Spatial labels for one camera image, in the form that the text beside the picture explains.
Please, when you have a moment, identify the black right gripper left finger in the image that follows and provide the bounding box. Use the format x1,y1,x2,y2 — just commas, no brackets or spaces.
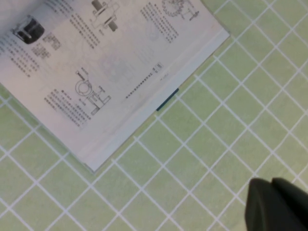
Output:
244,178,308,231

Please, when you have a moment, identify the green checkered tablecloth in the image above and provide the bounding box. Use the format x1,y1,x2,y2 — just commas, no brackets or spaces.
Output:
0,0,308,231

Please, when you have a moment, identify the technical book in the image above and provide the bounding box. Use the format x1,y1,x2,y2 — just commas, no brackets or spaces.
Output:
0,0,231,174

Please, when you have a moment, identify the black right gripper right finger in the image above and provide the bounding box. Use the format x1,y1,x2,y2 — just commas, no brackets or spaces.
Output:
271,177,308,220

